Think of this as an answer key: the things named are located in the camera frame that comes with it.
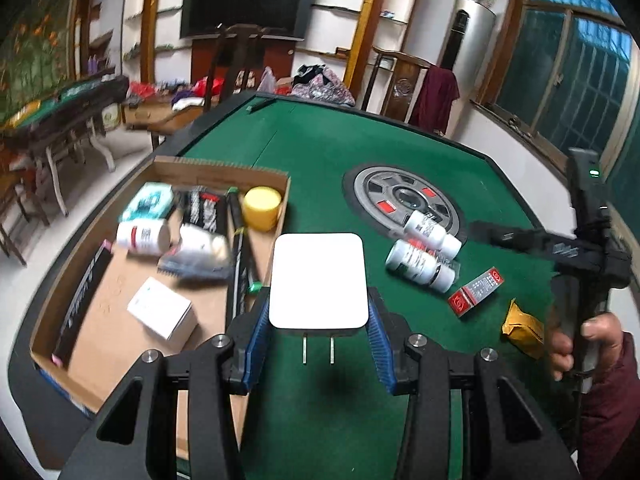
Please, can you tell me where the white pill bottle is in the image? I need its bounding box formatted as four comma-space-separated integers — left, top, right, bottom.
385, 238, 457, 293
402, 210, 462, 257

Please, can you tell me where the wooden framed wall shelf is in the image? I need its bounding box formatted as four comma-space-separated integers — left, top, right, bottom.
310, 0, 427, 66
122, 0, 193, 86

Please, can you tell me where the dark mahjong table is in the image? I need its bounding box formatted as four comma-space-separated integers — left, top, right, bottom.
0, 74, 132, 217

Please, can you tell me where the black flat television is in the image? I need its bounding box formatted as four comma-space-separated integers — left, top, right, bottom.
180, 0, 318, 42

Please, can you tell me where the low wooden table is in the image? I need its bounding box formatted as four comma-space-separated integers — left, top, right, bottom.
122, 94, 221, 151

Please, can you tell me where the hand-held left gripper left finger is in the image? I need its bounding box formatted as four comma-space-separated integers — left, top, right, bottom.
60, 287, 273, 480

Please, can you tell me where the white bottle with red label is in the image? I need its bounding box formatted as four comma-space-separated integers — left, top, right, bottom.
116, 219, 172, 256

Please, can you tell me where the red and grey carton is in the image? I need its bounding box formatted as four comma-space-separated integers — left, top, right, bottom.
447, 266, 504, 319

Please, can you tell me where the yellow round container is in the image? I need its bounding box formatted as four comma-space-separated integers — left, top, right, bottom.
242, 186, 282, 232

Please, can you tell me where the round grey table centre panel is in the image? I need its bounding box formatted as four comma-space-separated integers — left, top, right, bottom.
342, 162, 468, 242

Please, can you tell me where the maroon cloth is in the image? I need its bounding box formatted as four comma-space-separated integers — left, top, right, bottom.
410, 66, 460, 134

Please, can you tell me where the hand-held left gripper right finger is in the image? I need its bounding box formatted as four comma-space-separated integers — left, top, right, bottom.
367, 287, 581, 480

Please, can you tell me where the dark wooden chair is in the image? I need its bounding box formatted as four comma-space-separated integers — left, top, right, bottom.
205, 22, 281, 107

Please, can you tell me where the small white box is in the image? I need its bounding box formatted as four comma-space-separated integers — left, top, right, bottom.
126, 276, 197, 341

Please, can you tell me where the person's right forearm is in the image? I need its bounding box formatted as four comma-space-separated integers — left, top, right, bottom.
575, 332, 640, 480

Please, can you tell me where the clear plastic wrapper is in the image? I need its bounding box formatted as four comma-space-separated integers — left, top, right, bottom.
430, 252, 461, 274

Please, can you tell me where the person's right hand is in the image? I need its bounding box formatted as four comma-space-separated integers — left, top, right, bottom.
546, 305, 625, 383

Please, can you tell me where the teal tissue pack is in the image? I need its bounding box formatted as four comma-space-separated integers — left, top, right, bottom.
119, 182, 176, 222

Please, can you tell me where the white charger plug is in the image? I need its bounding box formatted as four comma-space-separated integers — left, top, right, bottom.
268, 232, 371, 365

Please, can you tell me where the white bottle in plastic bag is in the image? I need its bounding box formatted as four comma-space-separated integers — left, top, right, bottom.
159, 224, 232, 281

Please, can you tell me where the black box with white print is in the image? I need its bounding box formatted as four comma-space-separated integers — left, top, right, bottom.
180, 186, 223, 235

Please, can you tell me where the pile of patterned clothes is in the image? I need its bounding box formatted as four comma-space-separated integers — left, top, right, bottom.
290, 64, 357, 107

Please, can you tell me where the red cloth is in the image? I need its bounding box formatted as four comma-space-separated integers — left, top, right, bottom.
192, 76, 222, 99

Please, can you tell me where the green framed window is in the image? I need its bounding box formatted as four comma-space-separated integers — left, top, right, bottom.
480, 0, 640, 201

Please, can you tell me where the brown cardboard box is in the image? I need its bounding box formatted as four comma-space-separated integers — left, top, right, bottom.
29, 156, 292, 461

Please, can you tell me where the yellow packet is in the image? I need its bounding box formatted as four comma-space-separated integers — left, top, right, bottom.
501, 298, 546, 359

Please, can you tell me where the carved wooden chair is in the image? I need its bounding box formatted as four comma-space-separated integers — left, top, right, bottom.
362, 45, 436, 128

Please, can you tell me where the silver standing air conditioner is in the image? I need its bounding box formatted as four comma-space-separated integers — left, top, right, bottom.
439, 0, 497, 102

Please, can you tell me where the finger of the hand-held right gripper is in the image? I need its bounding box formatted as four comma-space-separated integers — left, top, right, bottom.
467, 220, 601, 272

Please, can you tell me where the flower wall painting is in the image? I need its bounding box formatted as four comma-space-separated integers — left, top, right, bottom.
0, 0, 76, 126

